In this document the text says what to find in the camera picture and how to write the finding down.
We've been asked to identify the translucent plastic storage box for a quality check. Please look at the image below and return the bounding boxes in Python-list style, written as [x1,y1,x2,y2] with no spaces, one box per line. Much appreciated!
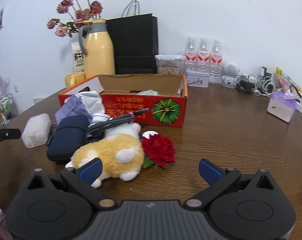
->
[22,113,51,148]

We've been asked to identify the navy zip pouch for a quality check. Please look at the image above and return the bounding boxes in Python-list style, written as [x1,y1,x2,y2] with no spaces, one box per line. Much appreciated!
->
[47,115,90,163]

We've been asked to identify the yellow white plush toy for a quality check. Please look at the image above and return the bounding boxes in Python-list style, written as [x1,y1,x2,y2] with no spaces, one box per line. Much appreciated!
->
[66,122,144,188]

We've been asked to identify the black braided cable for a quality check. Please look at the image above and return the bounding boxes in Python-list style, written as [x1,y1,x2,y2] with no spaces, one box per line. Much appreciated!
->
[87,107,151,139]

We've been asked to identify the red fabric rose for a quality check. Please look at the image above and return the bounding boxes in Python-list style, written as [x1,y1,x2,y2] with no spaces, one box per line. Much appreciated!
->
[141,134,175,168]

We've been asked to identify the purple drawstring cloth bag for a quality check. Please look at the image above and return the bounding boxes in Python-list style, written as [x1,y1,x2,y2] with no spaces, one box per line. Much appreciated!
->
[54,95,92,124]

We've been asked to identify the white cloth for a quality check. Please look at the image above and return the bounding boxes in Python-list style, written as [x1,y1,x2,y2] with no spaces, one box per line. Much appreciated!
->
[76,90,105,119]

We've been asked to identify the white earbud case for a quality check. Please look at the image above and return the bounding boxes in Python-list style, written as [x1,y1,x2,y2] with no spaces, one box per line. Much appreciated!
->
[141,131,158,139]

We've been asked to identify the yellow ceramic mug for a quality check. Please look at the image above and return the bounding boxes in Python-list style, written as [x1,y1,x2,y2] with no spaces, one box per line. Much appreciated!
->
[65,72,85,89]

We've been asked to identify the purple tissue pack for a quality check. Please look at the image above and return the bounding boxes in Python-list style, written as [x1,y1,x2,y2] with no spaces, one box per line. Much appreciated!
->
[267,91,297,123]

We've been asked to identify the red cardboard box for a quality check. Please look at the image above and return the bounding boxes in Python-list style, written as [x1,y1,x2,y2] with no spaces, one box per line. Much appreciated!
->
[58,74,188,127]

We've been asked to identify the small printed tin box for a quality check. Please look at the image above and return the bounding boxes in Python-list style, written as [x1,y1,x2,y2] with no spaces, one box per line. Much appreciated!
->
[186,70,209,88]

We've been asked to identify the white robot figurine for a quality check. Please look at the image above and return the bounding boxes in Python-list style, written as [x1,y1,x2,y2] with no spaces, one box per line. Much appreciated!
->
[221,61,239,89]

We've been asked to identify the white milk carton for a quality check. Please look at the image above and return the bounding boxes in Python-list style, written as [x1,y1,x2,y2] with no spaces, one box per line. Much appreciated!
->
[71,42,84,72]

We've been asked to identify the colourful snack packet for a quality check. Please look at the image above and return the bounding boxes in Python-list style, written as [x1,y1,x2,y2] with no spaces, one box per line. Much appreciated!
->
[275,67,302,99]

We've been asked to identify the water bottle right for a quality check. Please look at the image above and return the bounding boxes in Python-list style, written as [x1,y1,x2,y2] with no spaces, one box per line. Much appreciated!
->
[209,40,223,84]

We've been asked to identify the water bottle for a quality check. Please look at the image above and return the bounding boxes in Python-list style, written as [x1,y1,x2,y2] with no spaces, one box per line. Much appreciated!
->
[209,40,223,84]
[184,36,197,71]
[197,37,210,73]

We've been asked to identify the water bottle middle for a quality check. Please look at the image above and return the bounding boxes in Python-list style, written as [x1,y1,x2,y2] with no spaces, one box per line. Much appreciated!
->
[197,37,210,73]

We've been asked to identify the water bottle left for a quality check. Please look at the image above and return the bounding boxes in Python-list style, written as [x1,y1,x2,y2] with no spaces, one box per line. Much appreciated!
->
[184,36,197,71]

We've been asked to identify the clear snack container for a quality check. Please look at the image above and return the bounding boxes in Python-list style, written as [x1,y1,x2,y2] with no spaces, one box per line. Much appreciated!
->
[155,55,184,75]

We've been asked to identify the yellow thermos jug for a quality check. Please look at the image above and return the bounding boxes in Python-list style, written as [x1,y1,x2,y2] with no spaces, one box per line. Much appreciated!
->
[78,18,115,79]

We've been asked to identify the black paper bag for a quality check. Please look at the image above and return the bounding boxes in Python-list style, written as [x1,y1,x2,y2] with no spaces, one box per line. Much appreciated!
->
[107,0,158,74]

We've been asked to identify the dried pink rose bouquet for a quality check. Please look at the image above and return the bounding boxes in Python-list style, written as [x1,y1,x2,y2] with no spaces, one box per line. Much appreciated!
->
[46,0,103,37]

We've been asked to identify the wire storage rack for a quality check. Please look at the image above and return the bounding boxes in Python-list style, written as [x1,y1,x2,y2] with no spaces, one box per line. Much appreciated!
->
[0,94,18,128]

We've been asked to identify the tangled charger cables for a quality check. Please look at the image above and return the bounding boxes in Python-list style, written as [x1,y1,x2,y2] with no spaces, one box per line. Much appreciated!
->
[235,66,278,98]

